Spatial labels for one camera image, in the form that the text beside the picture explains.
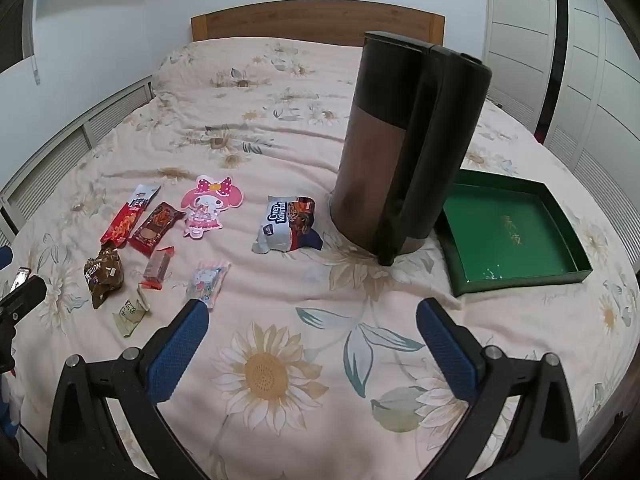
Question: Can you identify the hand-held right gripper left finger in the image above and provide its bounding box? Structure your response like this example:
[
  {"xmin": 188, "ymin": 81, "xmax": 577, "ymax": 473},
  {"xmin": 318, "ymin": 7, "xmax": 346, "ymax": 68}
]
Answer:
[{"xmin": 47, "ymin": 299, "xmax": 210, "ymax": 480}]

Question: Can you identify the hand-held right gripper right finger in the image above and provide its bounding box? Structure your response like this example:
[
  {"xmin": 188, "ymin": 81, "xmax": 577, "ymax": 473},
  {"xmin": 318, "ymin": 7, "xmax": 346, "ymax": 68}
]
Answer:
[{"xmin": 416, "ymin": 298, "xmax": 581, "ymax": 480}]

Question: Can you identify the small green snack packet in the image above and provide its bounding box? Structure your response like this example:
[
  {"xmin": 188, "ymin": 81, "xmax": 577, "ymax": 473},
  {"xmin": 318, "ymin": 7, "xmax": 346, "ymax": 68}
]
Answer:
[{"xmin": 113, "ymin": 287, "xmax": 152, "ymax": 338}]

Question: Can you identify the pale cartoon snack packet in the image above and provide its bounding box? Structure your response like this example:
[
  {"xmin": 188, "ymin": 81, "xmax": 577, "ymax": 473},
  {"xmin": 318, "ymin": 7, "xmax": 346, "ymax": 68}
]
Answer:
[{"xmin": 185, "ymin": 260, "xmax": 232, "ymax": 313}]

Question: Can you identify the brown snack packet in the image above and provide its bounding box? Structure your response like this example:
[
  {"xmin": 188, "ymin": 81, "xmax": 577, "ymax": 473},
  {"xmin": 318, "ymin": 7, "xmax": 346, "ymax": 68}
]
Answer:
[{"xmin": 83, "ymin": 241, "xmax": 124, "ymax": 309}]

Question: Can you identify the clear orange-ended snack bar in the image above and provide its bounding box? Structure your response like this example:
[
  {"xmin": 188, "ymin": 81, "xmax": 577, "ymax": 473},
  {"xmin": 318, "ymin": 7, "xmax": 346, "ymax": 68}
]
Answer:
[{"xmin": 139, "ymin": 246, "xmax": 175, "ymax": 291}]

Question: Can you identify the red and white snack packet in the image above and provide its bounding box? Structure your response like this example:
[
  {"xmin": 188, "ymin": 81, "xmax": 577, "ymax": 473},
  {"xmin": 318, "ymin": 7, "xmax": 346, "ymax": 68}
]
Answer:
[{"xmin": 100, "ymin": 184, "xmax": 162, "ymax": 249}]

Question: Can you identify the dark red snack packet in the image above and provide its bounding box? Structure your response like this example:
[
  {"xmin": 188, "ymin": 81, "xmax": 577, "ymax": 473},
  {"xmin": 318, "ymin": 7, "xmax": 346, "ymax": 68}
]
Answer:
[{"xmin": 128, "ymin": 202, "xmax": 187, "ymax": 256}]

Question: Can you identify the green cardboard box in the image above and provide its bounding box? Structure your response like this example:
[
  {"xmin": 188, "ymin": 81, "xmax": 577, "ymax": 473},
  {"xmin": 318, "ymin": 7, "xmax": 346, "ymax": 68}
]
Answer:
[{"xmin": 434, "ymin": 169, "xmax": 594, "ymax": 298}]

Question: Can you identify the pink cartoon snack packet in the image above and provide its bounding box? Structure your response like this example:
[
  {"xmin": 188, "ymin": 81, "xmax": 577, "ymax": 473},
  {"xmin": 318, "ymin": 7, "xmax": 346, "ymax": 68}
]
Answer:
[{"xmin": 180, "ymin": 175, "xmax": 246, "ymax": 237}]

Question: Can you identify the white and blue snack bag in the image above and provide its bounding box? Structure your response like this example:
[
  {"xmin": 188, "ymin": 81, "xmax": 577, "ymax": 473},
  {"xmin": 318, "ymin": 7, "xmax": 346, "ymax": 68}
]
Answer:
[{"xmin": 251, "ymin": 195, "xmax": 324, "ymax": 256}]

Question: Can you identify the person's blue clothing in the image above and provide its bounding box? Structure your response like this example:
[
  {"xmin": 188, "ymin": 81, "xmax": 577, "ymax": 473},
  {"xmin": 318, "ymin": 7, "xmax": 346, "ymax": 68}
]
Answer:
[{"xmin": 0, "ymin": 372, "xmax": 23, "ymax": 441}]

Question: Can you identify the white slatted low cabinet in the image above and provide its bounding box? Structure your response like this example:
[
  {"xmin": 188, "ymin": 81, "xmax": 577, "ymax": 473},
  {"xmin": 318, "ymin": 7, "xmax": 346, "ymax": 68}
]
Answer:
[{"xmin": 0, "ymin": 77, "xmax": 153, "ymax": 241}]

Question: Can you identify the brown and black kettle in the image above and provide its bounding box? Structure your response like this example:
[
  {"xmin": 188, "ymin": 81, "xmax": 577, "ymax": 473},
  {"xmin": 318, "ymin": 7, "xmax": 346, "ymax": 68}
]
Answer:
[{"xmin": 330, "ymin": 31, "xmax": 492, "ymax": 267}]

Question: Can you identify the floral bed sheet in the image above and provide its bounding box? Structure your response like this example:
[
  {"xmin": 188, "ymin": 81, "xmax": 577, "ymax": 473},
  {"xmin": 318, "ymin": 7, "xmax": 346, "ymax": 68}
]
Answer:
[{"xmin": 0, "ymin": 37, "xmax": 640, "ymax": 480}]

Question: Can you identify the white wardrobe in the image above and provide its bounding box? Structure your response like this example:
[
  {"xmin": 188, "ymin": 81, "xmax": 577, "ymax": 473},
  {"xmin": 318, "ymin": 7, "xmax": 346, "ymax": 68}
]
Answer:
[{"xmin": 482, "ymin": 0, "xmax": 640, "ymax": 221}]

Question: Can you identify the wooden bed headboard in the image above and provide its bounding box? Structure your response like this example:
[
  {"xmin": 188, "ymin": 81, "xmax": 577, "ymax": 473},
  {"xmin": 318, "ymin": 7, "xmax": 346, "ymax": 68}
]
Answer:
[{"xmin": 190, "ymin": 1, "xmax": 446, "ymax": 46}]

